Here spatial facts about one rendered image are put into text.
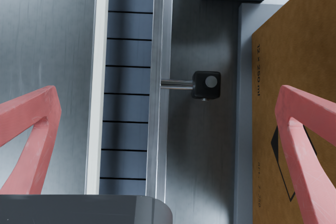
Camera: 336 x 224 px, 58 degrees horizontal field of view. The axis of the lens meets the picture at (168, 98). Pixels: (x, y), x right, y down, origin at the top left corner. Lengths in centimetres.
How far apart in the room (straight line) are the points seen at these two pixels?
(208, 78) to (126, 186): 20
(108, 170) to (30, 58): 22
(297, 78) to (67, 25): 35
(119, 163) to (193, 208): 14
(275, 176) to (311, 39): 16
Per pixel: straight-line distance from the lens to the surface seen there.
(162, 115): 42
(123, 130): 42
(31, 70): 51
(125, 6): 45
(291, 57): 34
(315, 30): 30
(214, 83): 31
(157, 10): 36
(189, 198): 49
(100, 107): 39
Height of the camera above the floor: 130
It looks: 86 degrees down
